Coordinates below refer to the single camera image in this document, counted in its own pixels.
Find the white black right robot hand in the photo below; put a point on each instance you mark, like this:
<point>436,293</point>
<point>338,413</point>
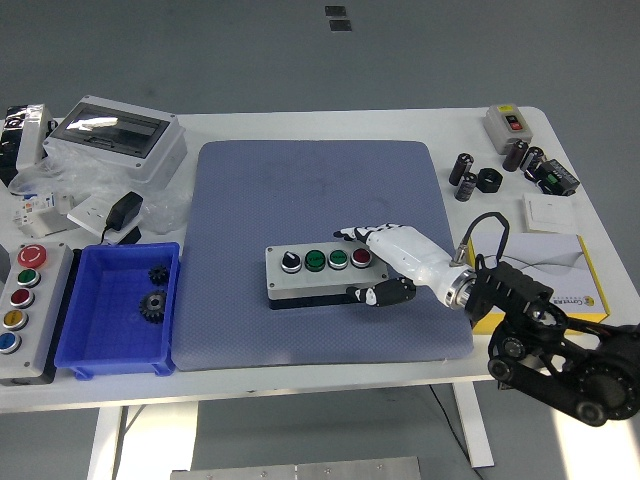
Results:
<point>415,255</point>

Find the grey four-button control box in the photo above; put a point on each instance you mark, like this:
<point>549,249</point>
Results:
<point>320,281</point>

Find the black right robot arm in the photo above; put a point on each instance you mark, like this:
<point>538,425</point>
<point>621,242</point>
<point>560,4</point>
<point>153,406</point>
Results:
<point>600,385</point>

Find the grey five-button control station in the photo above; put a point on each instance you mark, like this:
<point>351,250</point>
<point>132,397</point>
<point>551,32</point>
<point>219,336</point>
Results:
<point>45,300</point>

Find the black cylindrical capacitor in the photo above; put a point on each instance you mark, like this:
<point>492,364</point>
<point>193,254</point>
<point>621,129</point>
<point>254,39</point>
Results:
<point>532,160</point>
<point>515,156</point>
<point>461,170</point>
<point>466,187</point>

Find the black hex nut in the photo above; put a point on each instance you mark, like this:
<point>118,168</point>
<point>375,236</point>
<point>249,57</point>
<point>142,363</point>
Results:
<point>495,182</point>

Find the grey-blue table mat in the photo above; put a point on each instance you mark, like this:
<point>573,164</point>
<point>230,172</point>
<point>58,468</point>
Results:
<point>300,190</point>

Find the yellow white cardboard box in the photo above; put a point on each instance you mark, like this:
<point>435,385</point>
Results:
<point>550,250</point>

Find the black module green terminal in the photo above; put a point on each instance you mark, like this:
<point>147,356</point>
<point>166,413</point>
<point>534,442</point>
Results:
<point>557,180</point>

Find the white table leg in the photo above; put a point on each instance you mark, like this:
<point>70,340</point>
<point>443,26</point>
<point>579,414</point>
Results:
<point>105,445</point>
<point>475,430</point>

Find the dark floor plate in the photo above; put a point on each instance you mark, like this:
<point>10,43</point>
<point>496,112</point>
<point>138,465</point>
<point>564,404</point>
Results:
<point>340,25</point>
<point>335,11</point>

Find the small black bevel gear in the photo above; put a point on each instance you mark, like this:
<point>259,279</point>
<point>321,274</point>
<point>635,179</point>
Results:
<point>158,275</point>

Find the large black bevel gear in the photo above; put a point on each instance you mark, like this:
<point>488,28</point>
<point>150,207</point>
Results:
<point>152,306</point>

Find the grey distribution box clear lid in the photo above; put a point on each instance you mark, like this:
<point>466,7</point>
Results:
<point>150,165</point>

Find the black power adapter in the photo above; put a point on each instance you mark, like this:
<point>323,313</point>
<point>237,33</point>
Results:
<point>124,207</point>

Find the blue plastic bin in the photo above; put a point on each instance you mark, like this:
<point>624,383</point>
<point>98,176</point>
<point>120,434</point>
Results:
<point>115,340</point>

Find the clear plastic bag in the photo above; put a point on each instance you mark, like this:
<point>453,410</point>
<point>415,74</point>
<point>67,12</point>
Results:
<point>85,175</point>

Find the white circuit breaker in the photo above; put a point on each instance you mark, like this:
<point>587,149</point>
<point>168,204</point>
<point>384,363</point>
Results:
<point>42,215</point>

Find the white rectangular box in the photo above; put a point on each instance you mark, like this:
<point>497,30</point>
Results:
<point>32,145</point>

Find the black shiny foil bag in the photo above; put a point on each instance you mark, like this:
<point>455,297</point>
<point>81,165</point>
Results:
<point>10,160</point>

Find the white wall switch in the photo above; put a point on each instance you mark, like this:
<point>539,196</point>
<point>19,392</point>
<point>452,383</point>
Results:
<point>550,212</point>

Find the grey two-button switch box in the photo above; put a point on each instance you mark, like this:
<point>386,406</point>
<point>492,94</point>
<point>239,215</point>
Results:
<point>500,132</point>

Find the white wall socket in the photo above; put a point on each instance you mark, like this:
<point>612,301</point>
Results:
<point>87,212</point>

